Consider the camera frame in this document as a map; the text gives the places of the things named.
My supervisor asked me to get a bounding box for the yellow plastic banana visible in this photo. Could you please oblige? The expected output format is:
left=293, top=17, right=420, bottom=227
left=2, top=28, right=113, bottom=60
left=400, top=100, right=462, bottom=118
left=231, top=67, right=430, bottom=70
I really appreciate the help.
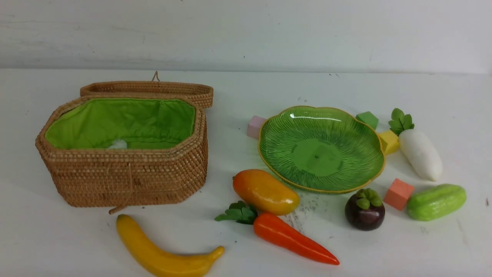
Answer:
left=116, top=214, right=225, bottom=277

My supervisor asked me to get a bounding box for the woven rattan basket lid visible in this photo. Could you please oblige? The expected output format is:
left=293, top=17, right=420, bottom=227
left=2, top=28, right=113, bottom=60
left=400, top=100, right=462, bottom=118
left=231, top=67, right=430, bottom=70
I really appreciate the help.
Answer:
left=80, top=72, right=214, bottom=108

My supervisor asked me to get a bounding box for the orange foam cube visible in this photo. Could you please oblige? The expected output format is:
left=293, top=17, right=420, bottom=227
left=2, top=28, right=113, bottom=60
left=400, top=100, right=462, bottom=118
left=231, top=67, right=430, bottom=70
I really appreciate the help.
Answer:
left=383, top=179, right=415, bottom=211

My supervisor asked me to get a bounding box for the woven rattan basket green lining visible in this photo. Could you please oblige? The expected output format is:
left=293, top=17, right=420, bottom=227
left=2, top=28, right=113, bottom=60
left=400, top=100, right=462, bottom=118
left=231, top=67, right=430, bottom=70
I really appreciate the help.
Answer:
left=35, top=93, right=208, bottom=214

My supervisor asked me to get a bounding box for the green foam cube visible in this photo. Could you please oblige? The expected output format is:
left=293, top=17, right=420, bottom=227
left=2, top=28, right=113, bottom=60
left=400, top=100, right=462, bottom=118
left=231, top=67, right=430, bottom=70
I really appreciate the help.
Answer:
left=356, top=112, right=379, bottom=130

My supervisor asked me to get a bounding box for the green glass leaf plate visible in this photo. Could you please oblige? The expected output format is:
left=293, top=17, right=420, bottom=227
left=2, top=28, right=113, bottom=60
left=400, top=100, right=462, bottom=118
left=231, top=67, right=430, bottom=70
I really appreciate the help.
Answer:
left=257, top=105, right=386, bottom=194

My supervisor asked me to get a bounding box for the white plastic radish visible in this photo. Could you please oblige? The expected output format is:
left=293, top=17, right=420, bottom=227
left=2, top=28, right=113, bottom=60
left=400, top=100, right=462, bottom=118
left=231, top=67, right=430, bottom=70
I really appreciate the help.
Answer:
left=388, top=108, right=443, bottom=181

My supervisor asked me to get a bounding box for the pink foam cube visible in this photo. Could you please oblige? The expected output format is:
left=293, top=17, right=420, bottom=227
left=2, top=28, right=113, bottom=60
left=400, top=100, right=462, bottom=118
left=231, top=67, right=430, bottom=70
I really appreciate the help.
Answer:
left=247, top=116, right=267, bottom=140

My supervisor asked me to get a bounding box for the dark purple plastic mangosteen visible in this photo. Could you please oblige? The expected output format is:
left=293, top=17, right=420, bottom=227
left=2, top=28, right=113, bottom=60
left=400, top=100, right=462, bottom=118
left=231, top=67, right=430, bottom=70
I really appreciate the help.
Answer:
left=345, top=188, right=386, bottom=231

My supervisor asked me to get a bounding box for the orange plastic carrot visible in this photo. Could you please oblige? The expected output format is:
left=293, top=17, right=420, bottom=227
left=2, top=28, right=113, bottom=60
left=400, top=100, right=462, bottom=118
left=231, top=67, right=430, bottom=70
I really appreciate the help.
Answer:
left=214, top=200, right=340, bottom=266

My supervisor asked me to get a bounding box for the orange yellow plastic mango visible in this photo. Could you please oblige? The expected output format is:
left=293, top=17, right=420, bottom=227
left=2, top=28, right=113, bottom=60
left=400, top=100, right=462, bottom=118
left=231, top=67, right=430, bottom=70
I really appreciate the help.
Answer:
left=233, top=169, right=300, bottom=216

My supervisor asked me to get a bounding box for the yellow foam cube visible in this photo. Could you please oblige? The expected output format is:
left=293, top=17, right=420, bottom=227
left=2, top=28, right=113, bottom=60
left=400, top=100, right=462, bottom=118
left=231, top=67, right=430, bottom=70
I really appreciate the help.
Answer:
left=378, top=130, right=400, bottom=155

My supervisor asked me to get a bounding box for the green plastic cucumber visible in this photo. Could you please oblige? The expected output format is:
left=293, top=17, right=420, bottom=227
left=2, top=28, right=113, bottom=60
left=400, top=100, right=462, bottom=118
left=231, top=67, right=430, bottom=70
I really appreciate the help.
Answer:
left=407, top=184, right=467, bottom=222

